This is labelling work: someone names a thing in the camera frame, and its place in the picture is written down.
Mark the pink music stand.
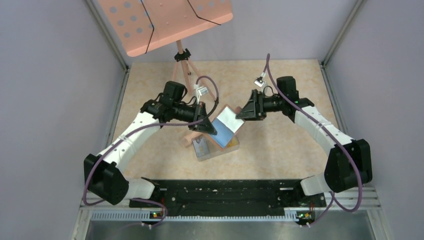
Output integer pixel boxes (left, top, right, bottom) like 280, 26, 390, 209
98, 0, 233, 93

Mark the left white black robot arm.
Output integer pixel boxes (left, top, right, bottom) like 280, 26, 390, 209
82, 81, 219, 207

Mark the brown leather card holder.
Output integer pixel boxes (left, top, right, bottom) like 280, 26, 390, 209
204, 104, 245, 151

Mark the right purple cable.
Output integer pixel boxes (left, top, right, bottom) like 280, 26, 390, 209
255, 53, 364, 228

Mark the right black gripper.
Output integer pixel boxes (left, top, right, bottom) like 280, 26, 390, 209
236, 89, 285, 121

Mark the pink cylindrical handle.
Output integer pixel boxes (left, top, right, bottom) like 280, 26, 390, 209
179, 131, 202, 148

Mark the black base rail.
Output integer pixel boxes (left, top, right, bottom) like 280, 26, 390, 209
128, 178, 327, 219

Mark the yellow credit card stack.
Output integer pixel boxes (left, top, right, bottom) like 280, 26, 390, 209
227, 136, 239, 148

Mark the clear plastic card box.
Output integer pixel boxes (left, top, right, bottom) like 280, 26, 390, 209
192, 135, 240, 162

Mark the grey white credit card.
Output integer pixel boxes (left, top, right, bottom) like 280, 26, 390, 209
192, 137, 210, 158

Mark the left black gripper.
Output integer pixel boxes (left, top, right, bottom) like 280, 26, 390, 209
173, 101, 217, 135

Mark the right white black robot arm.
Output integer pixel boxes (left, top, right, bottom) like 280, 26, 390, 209
236, 76, 373, 206

